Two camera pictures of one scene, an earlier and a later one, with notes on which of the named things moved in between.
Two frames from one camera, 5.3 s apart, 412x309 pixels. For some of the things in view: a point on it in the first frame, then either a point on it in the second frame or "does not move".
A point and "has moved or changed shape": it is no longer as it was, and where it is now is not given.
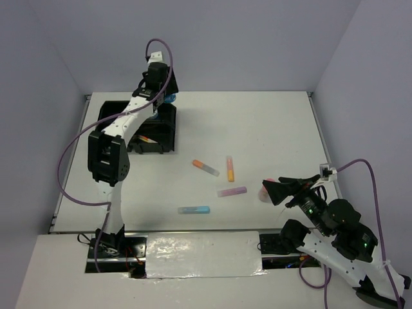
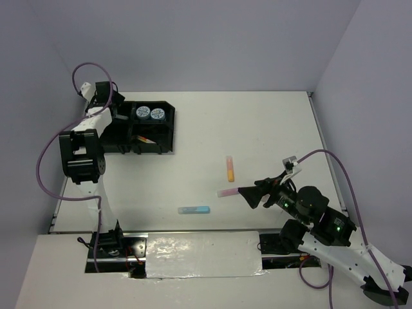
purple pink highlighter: [229, 192] does not move
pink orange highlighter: [230, 168] does not move
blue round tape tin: [155, 114] has moved or changed shape
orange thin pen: [147, 140] does not move
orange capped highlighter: [203, 166] has moved or changed shape
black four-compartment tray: [156, 136] does not move
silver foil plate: [192, 254] does not move
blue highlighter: [194, 210] does not move
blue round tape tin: [170, 98] -> [158, 114]
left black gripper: [172, 86] -> [117, 98]
